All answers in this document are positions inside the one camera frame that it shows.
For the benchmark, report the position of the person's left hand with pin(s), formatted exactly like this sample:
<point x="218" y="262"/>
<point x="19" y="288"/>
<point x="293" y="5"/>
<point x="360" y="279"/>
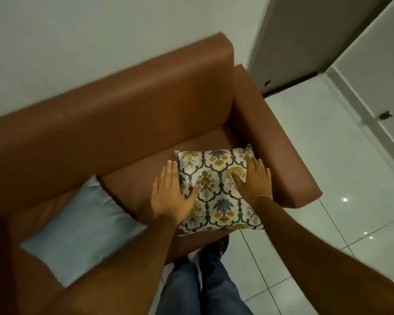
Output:
<point x="169" y="200"/>

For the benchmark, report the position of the person's right hand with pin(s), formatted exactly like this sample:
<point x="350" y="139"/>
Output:
<point x="254" y="183"/>

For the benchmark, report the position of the brown leather sofa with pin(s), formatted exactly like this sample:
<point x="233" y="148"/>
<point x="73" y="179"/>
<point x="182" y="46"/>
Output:
<point x="124" y="104"/>

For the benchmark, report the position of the person's right forearm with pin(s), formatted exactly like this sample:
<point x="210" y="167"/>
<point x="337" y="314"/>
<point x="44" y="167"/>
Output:
<point x="315" y="259"/>

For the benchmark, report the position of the person's left forearm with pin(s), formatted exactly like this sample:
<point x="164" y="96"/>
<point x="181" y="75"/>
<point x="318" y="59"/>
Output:
<point x="118" y="272"/>

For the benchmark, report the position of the person's dark shoe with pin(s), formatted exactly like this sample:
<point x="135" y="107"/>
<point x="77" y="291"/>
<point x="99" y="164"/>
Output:
<point x="216" y="246"/>

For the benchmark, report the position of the person's blue jeans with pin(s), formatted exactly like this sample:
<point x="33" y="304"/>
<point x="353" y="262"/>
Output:
<point x="213" y="288"/>

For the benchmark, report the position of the black door latch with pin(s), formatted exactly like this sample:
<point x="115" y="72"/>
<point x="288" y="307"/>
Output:
<point x="385" y="115"/>

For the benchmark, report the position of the grey door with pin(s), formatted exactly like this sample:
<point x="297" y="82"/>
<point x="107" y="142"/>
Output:
<point x="308" y="36"/>

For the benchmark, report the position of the white door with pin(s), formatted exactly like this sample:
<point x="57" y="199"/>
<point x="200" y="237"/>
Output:
<point x="377" y="68"/>

